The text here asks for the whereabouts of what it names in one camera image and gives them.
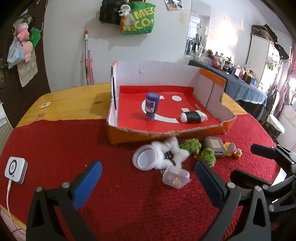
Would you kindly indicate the brown paper bag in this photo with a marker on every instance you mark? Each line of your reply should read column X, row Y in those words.
column 27, row 71

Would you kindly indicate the pink stick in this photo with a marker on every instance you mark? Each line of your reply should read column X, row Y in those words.
column 90, row 68

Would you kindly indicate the green plush toy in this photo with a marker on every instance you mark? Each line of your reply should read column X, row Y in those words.
column 35, row 36

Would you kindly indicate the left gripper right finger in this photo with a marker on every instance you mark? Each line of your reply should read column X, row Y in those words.
column 254, row 221

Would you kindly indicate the grey square power bank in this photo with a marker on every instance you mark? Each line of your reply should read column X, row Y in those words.
column 215, row 144

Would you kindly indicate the dark brown door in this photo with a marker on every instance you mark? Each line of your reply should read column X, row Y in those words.
column 16, row 99

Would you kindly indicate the white square charger device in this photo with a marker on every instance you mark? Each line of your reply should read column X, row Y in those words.
column 16, row 168

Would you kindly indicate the black bag on wall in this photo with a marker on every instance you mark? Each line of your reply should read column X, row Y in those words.
column 109, row 11

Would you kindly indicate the green plush broccoli far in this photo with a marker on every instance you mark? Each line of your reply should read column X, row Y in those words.
column 193, row 146

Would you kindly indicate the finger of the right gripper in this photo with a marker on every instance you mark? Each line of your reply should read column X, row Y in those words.
column 280, row 198
column 284, row 157

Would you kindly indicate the wall mirror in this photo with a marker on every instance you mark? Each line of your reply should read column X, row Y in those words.
column 198, row 28

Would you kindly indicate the white cabinet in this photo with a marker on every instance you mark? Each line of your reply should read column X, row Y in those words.
column 264, row 61

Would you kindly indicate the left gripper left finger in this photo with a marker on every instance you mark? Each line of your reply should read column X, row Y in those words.
column 43, row 222

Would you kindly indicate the white cushioned chair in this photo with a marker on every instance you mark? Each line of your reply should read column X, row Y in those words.
column 273, row 126

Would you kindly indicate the purple bottle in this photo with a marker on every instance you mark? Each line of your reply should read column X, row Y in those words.
column 151, row 105

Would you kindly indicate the clear plastic bag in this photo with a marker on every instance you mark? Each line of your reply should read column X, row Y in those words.
column 16, row 53

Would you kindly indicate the black white sushi plush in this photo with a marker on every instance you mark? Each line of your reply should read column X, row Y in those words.
column 193, row 117

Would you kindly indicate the green plush broccoli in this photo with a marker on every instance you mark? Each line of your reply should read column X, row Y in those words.
column 193, row 146
column 208, row 156

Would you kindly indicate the orange white cardboard box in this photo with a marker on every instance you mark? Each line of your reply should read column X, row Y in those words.
column 181, row 88

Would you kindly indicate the small clear box with coins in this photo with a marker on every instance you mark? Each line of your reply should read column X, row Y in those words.
column 176, row 177

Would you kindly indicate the blue covered side table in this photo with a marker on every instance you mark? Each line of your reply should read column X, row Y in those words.
column 250, row 98

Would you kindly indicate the red knitted cloth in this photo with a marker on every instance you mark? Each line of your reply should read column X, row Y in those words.
column 126, row 203

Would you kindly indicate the paper poster on wall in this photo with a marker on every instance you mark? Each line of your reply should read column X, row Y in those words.
column 174, row 5

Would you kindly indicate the white fluffy star clip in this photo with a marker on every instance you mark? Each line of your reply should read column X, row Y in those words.
column 169, row 153

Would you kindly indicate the small white plush keychain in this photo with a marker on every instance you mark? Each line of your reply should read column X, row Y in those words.
column 124, row 10

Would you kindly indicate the green plush broccoli near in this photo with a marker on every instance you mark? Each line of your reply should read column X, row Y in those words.
column 208, row 156

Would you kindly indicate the pink plush toy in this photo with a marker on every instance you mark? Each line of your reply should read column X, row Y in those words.
column 22, row 34

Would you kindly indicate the pink curtain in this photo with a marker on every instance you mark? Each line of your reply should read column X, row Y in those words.
column 285, row 90

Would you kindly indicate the green tote bag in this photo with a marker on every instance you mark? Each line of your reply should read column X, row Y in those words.
column 140, row 20

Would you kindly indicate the small beige sticker tag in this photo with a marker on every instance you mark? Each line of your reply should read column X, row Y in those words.
column 45, row 105

